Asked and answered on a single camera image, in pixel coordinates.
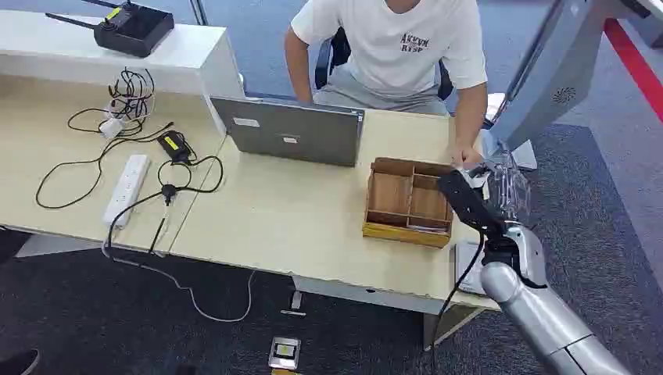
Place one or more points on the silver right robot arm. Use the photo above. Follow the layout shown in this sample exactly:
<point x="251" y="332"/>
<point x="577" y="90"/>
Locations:
<point x="538" y="310"/>

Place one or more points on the grey monitor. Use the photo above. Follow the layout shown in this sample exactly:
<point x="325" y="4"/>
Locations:
<point x="551" y="77"/>

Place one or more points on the black plug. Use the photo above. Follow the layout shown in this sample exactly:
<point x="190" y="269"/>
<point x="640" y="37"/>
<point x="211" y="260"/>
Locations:
<point x="168" y="192"/>

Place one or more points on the pale card in box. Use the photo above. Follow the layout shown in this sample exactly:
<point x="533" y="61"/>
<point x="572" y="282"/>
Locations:
<point x="427" y="227"/>

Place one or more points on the person's left hand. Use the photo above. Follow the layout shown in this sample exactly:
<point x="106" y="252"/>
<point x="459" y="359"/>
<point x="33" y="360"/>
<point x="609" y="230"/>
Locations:
<point x="468" y="156"/>

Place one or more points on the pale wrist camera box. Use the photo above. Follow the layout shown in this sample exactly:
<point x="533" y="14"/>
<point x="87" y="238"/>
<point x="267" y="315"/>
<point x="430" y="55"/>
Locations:
<point x="469" y="266"/>

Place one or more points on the white power strip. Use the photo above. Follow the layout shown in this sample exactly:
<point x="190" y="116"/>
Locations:
<point x="126" y="189"/>

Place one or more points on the white desk shelf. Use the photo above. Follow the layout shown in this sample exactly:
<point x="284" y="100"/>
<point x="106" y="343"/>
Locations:
<point x="119" y="57"/>

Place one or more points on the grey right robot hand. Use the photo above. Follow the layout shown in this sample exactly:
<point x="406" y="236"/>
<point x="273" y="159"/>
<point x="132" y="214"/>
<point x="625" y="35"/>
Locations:
<point x="469" y="202"/>

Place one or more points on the black remote controller with antennas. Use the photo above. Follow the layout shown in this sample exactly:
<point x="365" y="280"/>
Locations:
<point x="129" y="27"/>

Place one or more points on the card on floor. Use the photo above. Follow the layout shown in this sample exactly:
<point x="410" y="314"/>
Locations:
<point x="285" y="353"/>

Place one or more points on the grey laptop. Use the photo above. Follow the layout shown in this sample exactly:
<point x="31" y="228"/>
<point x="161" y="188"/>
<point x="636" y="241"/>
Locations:
<point x="292" y="132"/>

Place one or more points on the black office chair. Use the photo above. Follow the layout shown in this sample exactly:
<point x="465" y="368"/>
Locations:
<point x="336" y="54"/>

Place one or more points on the white card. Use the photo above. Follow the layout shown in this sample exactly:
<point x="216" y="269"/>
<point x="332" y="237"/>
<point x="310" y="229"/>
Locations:
<point x="475" y="178"/>

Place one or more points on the wooden card box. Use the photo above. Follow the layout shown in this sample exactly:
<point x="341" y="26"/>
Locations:
<point x="406" y="204"/>

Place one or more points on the person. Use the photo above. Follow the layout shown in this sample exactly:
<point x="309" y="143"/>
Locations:
<point x="393" y="52"/>

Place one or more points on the white desk bracket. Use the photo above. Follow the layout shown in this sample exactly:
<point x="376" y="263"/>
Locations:
<point x="294" y="305"/>

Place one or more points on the black power adapter yellow label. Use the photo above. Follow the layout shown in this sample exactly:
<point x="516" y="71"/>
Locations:
<point x="173" y="147"/>

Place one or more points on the white charger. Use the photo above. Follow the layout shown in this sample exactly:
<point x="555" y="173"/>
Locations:
<point x="111" y="127"/>

